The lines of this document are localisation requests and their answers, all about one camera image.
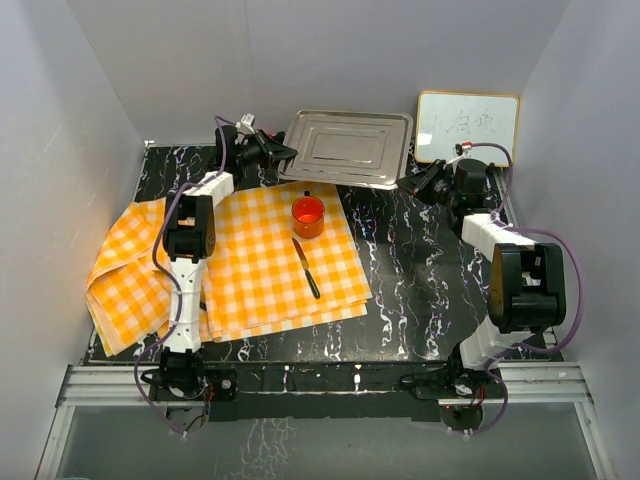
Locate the aluminium frame rail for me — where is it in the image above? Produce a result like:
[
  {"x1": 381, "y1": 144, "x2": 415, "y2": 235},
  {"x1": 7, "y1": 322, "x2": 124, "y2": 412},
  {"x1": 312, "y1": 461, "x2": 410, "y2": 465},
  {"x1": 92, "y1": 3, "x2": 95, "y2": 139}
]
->
[{"x1": 36, "y1": 361, "x2": 616, "y2": 479}]

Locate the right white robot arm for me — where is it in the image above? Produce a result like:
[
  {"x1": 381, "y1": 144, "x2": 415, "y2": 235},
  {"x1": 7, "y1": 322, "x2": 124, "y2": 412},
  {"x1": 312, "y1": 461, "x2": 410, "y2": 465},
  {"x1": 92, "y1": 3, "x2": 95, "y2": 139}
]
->
[{"x1": 397, "y1": 158, "x2": 566, "y2": 397}]

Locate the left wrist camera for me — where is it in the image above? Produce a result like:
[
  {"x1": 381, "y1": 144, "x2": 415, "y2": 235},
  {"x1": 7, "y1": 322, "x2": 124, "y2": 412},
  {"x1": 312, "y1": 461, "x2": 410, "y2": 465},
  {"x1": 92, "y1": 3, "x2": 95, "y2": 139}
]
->
[{"x1": 236, "y1": 113, "x2": 255, "y2": 136}]

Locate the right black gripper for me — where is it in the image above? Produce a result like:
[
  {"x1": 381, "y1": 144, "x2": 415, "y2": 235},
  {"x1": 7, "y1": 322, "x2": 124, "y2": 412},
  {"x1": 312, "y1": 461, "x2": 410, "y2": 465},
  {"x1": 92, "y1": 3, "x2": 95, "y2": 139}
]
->
[{"x1": 397, "y1": 160, "x2": 458, "y2": 208}]

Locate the silver metal tray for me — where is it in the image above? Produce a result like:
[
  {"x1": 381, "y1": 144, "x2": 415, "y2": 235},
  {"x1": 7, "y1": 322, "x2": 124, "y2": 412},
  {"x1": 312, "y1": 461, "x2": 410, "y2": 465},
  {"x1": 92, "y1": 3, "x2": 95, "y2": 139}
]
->
[{"x1": 277, "y1": 110, "x2": 413, "y2": 190}]

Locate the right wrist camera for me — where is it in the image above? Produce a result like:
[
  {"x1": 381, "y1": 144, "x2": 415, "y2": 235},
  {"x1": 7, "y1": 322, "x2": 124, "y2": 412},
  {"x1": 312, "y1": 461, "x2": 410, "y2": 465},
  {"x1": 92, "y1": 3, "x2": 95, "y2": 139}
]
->
[{"x1": 454, "y1": 142, "x2": 473, "y2": 157}]

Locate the orange translucent cup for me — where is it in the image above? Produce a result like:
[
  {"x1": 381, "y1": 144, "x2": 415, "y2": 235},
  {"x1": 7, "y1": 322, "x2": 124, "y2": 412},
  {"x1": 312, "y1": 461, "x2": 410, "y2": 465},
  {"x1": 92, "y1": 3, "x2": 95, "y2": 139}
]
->
[{"x1": 291, "y1": 190, "x2": 325, "y2": 239}]

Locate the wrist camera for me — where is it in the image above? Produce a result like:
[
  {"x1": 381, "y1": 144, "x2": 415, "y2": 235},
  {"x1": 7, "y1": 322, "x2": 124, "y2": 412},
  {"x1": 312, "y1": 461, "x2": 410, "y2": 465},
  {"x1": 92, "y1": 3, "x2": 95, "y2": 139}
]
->
[
  {"x1": 236, "y1": 113, "x2": 255, "y2": 136},
  {"x1": 454, "y1": 142, "x2": 473, "y2": 157}
]

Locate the small whiteboard yellow frame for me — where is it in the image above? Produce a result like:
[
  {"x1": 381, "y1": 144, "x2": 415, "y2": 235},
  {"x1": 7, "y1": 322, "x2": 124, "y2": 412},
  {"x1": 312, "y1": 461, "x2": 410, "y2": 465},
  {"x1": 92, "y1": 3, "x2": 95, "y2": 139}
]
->
[{"x1": 414, "y1": 91, "x2": 520, "y2": 163}]

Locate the black handled table knife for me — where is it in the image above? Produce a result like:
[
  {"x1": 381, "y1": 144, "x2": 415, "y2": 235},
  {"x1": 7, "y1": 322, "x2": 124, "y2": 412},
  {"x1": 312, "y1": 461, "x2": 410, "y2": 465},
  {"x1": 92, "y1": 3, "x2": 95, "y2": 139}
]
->
[{"x1": 292, "y1": 238, "x2": 321, "y2": 299}]

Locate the yellow checkered tablecloth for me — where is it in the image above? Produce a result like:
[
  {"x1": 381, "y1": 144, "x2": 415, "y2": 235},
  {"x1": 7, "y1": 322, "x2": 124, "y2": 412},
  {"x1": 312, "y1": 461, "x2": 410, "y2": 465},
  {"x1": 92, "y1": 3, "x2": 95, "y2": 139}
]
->
[{"x1": 87, "y1": 182, "x2": 372, "y2": 356}]

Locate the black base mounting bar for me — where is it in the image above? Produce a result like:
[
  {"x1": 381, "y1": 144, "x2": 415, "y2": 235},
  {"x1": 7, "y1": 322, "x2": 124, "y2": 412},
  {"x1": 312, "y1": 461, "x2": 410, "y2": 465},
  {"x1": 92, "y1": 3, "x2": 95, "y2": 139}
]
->
[{"x1": 142, "y1": 360, "x2": 503, "y2": 429}]

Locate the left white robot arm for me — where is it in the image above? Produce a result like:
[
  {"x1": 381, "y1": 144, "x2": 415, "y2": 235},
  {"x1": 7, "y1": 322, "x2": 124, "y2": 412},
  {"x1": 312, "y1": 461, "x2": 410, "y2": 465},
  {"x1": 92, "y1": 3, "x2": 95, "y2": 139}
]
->
[{"x1": 142, "y1": 124, "x2": 297, "y2": 399}]

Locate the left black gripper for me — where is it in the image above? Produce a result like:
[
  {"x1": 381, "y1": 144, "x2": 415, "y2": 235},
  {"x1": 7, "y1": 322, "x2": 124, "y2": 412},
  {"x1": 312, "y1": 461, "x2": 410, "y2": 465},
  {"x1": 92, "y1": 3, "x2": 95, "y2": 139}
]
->
[{"x1": 237, "y1": 130, "x2": 299, "y2": 172}]

